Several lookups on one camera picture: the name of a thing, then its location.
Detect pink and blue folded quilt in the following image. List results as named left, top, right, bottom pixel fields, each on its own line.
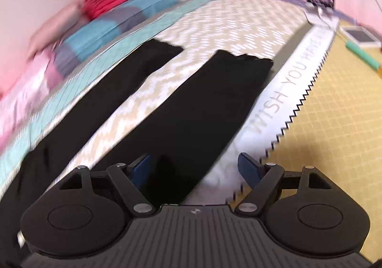
left=1, top=0, right=179, bottom=149

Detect black pants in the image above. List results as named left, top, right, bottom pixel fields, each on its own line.
left=1, top=39, right=273, bottom=263

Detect pink pillow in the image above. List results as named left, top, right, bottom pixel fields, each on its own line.
left=26, top=1, right=89, bottom=60

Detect patterned bed sheet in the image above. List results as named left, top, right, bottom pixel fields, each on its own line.
left=0, top=0, right=382, bottom=262

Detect white tablet device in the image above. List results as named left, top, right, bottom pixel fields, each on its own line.
left=340, top=26, right=381, bottom=48

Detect green cylindrical object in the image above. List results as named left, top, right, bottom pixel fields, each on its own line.
left=346, top=41, right=381, bottom=74

